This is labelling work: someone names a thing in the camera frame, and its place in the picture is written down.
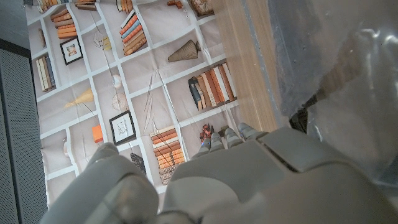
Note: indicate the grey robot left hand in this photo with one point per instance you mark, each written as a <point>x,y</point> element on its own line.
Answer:
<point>255,180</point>

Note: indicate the printed bookshelf backdrop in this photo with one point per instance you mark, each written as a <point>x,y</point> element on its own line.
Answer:
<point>174,62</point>

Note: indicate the grey perforated panel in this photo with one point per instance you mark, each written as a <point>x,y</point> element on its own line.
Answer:
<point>18,140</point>

